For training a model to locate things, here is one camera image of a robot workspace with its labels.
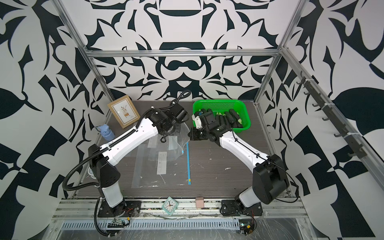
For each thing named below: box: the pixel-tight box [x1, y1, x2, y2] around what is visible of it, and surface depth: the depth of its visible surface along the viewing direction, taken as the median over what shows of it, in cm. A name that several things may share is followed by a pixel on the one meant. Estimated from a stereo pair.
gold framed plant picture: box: [107, 94, 141, 129], surface depth 104 cm
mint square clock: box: [162, 196, 179, 216], surface depth 75 cm
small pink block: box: [195, 197, 204, 209], surface depth 77 cm
